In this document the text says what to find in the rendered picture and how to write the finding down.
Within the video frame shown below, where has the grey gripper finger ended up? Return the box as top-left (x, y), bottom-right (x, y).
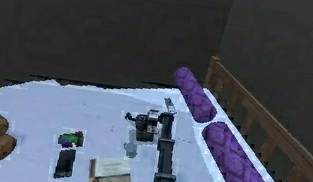
top-left (123, 111), bottom-right (138, 124)

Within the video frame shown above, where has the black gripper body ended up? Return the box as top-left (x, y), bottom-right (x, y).
top-left (132, 112), bottom-right (159, 144)

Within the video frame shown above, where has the beige book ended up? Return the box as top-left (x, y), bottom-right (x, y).
top-left (86, 154), bottom-right (139, 182)

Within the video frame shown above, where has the short purple quilted pillow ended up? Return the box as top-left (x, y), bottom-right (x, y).
top-left (167, 65), bottom-right (224, 126)

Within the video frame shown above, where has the small green purple object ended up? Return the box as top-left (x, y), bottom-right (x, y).
top-left (56, 128), bottom-right (86, 152)

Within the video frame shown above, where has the black rectangular remote control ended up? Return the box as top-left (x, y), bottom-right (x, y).
top-left (52, 147), bottom-right (77, 182)

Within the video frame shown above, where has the long purple quilted pillow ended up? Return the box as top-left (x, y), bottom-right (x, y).
top-left (195, 118), bottom-right (305, 182)

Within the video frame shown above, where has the white bed with wooden frame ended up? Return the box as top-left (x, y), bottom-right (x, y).
top-left (0, 27), bottom-right (313, 182)

